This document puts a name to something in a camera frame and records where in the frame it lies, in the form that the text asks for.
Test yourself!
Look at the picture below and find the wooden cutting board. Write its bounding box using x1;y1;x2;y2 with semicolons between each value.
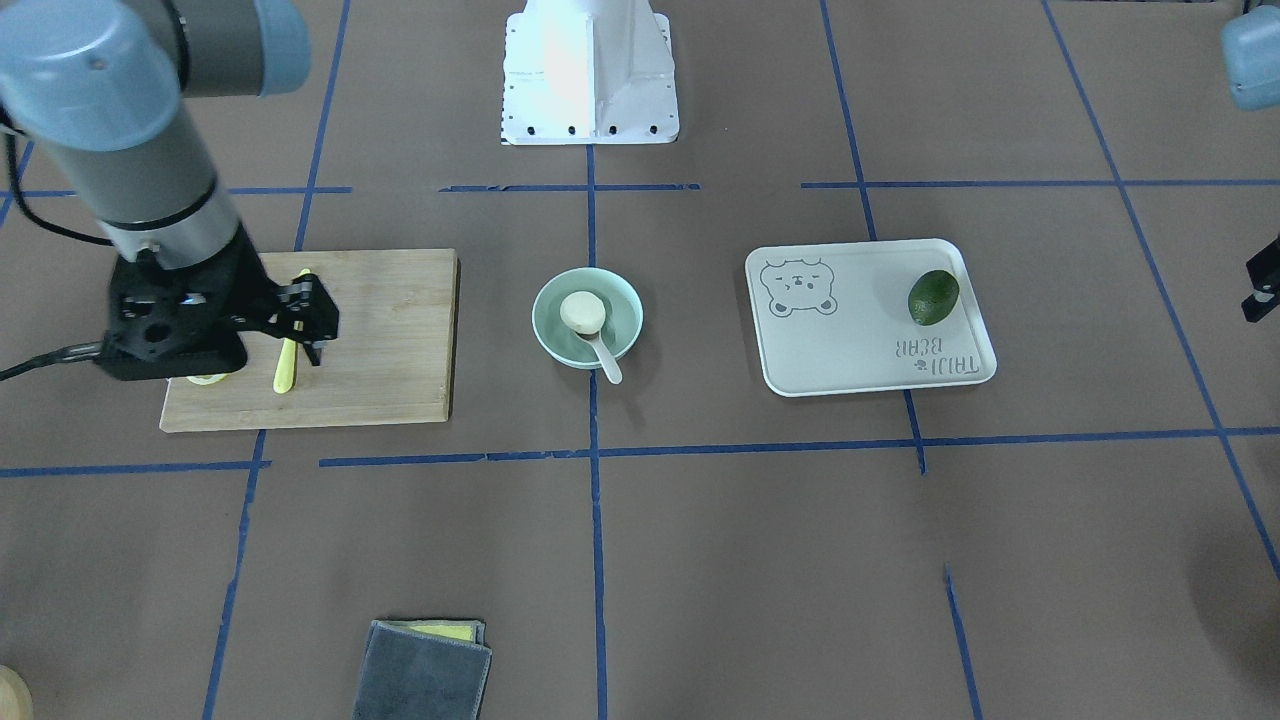
159;249;460;433

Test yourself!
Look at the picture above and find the grey folded cloth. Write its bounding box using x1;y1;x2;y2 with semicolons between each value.
352;619;492;719

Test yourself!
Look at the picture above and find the white steamed bun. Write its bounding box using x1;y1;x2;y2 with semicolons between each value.
559;291;607;334

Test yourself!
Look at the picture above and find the green avocado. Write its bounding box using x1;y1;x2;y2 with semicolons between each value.
908;269;960;325

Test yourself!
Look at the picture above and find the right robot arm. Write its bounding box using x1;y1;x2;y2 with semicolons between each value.
1;1;340;380

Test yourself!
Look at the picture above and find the light green bowl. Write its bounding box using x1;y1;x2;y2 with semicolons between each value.
531;266;644;370

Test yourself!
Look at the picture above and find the cream bear tray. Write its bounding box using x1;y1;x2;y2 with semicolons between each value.
744;238;998;398

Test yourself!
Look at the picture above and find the translucent white spoon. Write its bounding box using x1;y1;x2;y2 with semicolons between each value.
577;332;623;386

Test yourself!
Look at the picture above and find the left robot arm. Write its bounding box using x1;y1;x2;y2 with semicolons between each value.
1221;1;1279;323

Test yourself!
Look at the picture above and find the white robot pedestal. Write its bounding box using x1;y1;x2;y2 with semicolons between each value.
499;1;681;146

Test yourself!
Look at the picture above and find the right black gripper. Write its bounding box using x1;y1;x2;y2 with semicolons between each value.
96;225;340;380

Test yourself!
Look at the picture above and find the yellow plastic knife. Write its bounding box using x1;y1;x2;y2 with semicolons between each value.
273;268;312;395

